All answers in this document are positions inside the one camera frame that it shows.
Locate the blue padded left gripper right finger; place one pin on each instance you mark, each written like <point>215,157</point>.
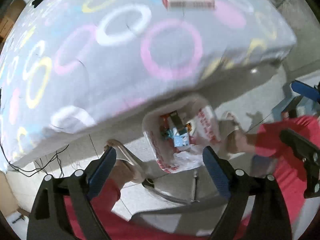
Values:
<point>220,171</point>

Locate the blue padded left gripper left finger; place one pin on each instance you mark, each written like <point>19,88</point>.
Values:
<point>99,170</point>

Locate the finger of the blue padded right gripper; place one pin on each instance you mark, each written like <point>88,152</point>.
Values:
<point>305,90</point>
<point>299,144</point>

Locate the red snack wrapper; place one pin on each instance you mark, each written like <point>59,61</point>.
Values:
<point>165,128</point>

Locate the dark green gold box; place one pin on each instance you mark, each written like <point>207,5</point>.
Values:
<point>176,120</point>

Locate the white red medicine box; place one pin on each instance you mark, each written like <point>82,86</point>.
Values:
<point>189,4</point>

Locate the blue white milk carton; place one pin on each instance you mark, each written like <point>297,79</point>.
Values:
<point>180,138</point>

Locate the white orange snack packet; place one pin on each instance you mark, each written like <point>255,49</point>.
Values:
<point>191,127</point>

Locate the white red plastic trash bag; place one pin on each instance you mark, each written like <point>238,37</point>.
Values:
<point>173,159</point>

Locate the person in red clothes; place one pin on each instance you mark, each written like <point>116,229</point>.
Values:
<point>289,173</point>

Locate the beige slipper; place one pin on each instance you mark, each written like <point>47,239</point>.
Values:
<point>126,168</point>
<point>227,125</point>

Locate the bed with circle-pattern sheet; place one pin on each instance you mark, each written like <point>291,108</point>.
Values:
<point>68,65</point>

